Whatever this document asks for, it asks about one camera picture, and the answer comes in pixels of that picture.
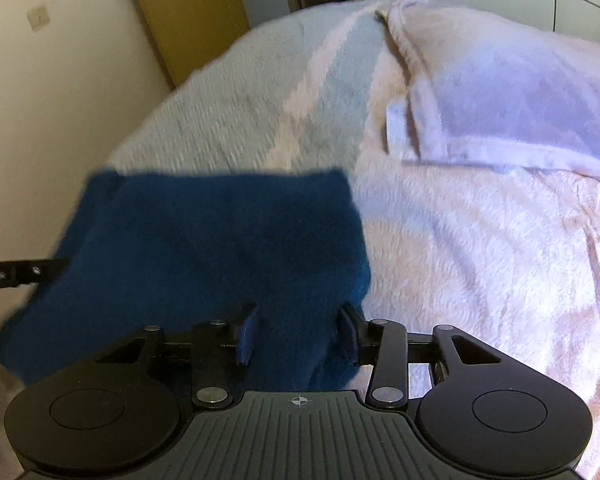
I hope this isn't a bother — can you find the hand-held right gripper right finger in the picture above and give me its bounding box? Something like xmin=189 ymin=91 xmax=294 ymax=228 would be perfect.
xmin=339 ymin=302 xmax=504 ymax=407

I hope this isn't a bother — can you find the blue turtleneck sweater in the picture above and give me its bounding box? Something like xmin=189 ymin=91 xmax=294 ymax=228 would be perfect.
xmin=0 ymin=167 xmax=373 ymax=392

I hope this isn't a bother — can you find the bed with striped cover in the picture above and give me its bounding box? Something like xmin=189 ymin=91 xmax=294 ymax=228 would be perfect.
xmin=0 ymin=0 xmax=600 ymax=480

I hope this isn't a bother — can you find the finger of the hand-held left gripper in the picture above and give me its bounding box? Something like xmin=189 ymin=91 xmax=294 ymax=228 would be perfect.
xmin=15 ymin=258 xmax=72 ymax=287

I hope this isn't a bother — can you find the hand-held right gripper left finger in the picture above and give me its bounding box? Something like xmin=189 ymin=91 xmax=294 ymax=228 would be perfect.
xmin=94 ymin=304 xmax=259 ymax=409

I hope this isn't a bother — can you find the lilac plush pillow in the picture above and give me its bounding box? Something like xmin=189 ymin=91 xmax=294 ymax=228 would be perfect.
xmin=375 ymin=0 xmax=600 ymax=179

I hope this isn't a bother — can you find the wooden room door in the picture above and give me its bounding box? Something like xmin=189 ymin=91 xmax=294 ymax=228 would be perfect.
xmin=116 ymin=0 xmax=252 ymax=90

